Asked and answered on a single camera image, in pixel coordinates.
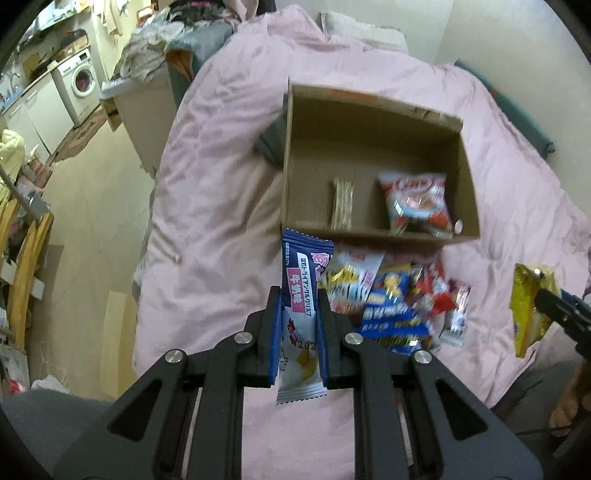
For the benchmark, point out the white storage bin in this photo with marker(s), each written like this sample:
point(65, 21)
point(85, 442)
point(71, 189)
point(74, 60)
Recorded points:
point(147, 120)

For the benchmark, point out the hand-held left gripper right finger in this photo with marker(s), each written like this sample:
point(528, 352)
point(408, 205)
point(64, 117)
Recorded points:
point(323, 341)

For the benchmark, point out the pale yellow garment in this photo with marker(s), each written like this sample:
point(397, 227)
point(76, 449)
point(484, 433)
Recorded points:
point(11, 154)

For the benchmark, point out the beige cracker stick packet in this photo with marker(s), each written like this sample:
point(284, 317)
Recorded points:
point(342, 203)

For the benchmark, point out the golden yellow snack packet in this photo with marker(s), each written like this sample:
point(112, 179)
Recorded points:
point(526, 314)

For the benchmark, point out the small brown cardboard box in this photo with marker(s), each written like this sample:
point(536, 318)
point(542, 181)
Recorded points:
point(112, 115)

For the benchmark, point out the patterned floor rug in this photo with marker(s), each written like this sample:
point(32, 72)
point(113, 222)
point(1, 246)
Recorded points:
point(81, 136)

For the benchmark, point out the white plastic bag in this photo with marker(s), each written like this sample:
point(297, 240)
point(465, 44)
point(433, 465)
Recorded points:
point(48, 385)

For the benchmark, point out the person's right hand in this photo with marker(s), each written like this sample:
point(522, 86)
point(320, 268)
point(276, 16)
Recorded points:
point(570, 401)

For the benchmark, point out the white cabinet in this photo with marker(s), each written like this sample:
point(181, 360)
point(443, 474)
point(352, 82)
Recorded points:
point(41, 110)

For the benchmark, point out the red cartoon snack packet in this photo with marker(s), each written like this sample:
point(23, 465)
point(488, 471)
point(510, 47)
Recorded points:
point(431, 288)

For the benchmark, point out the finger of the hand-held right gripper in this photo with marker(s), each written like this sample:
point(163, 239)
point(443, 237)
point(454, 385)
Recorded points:
point(568, 309)

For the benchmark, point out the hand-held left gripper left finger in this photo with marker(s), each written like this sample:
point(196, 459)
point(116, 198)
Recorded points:
point(275, 332)

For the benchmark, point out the yellow and pink snack packet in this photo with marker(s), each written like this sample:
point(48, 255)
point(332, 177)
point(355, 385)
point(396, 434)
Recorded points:
point(351, 277)

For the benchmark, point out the pile of pale laundry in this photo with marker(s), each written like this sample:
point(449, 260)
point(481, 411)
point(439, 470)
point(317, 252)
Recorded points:
point(143, 50)

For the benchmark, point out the blue and white snack packet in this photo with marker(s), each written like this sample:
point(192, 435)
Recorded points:
point(300, 286)

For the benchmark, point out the grey pants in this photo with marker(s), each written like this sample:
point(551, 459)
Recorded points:
point(46, 429)

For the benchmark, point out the red and white snack bag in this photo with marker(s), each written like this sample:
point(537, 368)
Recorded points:
point(415, 198)

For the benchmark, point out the white pillow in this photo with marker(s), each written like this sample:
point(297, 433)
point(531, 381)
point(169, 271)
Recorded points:
point(360, 30)

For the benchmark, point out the blue chips packet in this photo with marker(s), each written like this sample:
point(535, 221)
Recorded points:
point(392, 318)

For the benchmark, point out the white washing machine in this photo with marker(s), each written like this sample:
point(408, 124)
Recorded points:
point(81, 81)

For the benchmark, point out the wooden rack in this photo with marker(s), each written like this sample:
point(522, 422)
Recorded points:
point(27, 258)

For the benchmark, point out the blue jeans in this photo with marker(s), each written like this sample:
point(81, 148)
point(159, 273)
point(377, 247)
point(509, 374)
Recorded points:
point(203, 46)

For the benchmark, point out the pink blanket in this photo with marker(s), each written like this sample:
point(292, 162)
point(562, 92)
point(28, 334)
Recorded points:
point(221, 184)

